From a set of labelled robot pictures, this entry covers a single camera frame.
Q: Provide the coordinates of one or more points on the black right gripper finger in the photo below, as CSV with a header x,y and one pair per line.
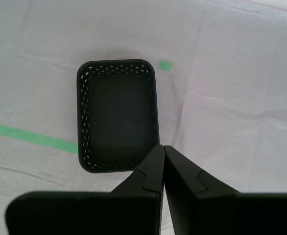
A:
x,y
133,210
219,213

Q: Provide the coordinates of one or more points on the black perforated plastic basket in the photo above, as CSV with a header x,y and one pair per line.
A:
x,y
119,117

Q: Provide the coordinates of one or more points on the white table cloth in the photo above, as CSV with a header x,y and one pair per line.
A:
x,y
231,98

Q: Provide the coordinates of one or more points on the long green tape strip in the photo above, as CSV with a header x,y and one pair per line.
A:
x,y
35,137

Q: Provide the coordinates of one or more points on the small green tape piece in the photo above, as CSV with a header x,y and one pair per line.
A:
x,y
166,65

